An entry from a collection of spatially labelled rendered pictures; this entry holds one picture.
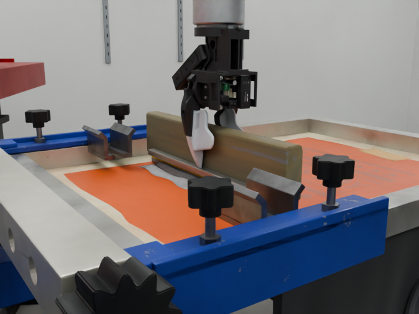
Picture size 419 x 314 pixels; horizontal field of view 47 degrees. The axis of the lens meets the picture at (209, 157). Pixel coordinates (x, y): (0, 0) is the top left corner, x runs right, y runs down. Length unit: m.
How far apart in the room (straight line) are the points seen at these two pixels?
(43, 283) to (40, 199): 0.12
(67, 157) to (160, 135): 0.19
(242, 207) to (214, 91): 0.23
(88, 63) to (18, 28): 0.40
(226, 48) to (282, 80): 2.91
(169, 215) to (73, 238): 0.30
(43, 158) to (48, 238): 0.55
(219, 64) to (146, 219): 0.24
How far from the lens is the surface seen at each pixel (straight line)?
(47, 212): 0.43
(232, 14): 0.70
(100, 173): 0.87
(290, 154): 0.61
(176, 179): 0.80
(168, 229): 0.60
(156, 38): 2.97
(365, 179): 0.85
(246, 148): 0.66
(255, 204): 0.51
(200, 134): 0.72
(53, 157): 0.93
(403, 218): 0.64
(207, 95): 0.71
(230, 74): 0.68
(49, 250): 0.35
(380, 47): 4.40
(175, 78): 0.80
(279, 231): 0.46
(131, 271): 0.30
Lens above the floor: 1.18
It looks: 13 degrees down
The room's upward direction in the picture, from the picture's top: straight up
